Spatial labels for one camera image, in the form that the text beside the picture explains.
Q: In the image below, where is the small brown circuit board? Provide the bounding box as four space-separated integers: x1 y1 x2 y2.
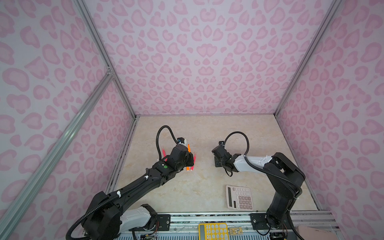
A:
229 227 244 236

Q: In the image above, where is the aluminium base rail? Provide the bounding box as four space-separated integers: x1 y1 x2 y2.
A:
80 209 343 240

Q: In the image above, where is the aluminium frame strut left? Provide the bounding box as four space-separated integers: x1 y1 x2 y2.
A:
1 71 115 240

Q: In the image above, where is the yellow calculator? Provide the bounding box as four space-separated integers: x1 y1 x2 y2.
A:
198 223 230 240

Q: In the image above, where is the pink desk calculator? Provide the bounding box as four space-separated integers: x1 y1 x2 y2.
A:
226 185 254 211

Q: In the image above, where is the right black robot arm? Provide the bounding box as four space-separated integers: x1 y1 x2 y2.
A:
212 145 306 229

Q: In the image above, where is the left black corrugated cable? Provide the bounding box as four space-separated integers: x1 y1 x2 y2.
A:
155 125 179 161

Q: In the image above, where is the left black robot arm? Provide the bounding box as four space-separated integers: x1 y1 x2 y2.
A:
66 144 194 240

